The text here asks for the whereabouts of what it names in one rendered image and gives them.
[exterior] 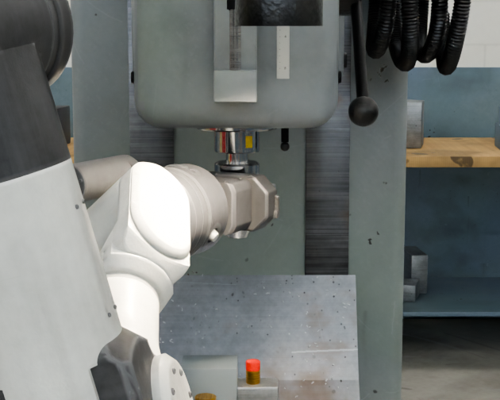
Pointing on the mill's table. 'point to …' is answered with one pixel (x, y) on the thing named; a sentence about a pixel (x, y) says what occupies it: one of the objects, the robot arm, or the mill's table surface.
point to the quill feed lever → (356, 109)
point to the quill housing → (234, 113)
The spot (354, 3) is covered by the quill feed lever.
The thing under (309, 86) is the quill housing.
